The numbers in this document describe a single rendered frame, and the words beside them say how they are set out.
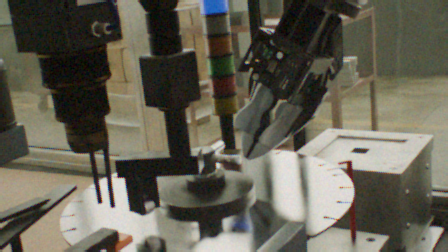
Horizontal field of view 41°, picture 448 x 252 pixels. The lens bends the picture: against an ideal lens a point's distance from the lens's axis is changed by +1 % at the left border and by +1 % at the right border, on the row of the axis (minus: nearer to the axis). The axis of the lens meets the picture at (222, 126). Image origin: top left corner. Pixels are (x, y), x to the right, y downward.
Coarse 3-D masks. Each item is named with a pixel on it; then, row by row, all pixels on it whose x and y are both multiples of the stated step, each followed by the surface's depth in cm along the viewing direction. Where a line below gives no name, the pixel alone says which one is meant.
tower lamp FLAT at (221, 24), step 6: (204, 18) 92; (210, 18) 91; (216, 18) 91; (222, 18) 91; (228, 18) 93; (204, 24) 92; (210, 24) 91; (216, 24) 91; (222, 24) 92; (228, 24) 93; (204, 30) 93; (210, 30) 92; (216, 30) 92; (222, 30) 92; (228, 30) 93
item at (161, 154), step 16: (176, 112) 57; (176, 128) 58; (176, 144) 58; (128, 160) 59; (144, 160) 59; (160, 160) 59; (176, 160) 58; (192, 160) 58; (128, 176) 60; (144, 176) 59; (160, 176) 59; (128, 192) 61; (144, 192) 62; (144, 208) 60
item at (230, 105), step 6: (210, 96) 96; (216, 96) 95; (222, 96) 95; (228, 96) 95; (234, 96) 95; (216, 102) 95; (222, 102) 95; (228, 102) 95; (234, 102) 95; (216, 108) 95; (222, 108) 95; (228, 108) 95; (234, 108) 95; (216, 114) 96; (222, 114) 95; (228, 114) 95
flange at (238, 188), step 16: (192, 176) 68; (224, 176) 68; (240, 176) 70; (160, 192) 68; (176, 192) 67; (192, 192) 66; (208, 192) 66; (224, 192) 66; (240, 192) 66; (176, 208) 64; (192, 208) 63; (208, 208) 63; (224, 208) 64
